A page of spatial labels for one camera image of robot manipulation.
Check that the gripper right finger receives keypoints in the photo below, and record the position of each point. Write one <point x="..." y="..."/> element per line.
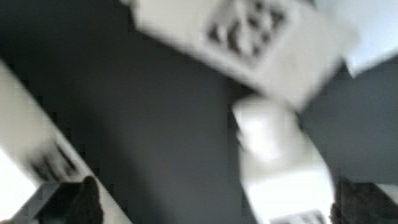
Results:
<point x="363" y="205"/>

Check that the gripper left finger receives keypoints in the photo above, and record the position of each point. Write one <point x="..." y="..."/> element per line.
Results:
<point x="62" y="204"/>

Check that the white table leg with tag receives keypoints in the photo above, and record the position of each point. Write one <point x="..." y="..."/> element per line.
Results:
<point x="267" y="40"/>

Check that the white square table top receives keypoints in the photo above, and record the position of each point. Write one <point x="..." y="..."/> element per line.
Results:
<point x="37" y="157"/>

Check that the white table leg middle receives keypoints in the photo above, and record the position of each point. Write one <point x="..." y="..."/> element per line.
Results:
<point x="283" y="170"/>

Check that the white base sheet with tag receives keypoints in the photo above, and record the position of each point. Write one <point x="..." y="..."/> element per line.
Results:
<point x="371" y="17"/>

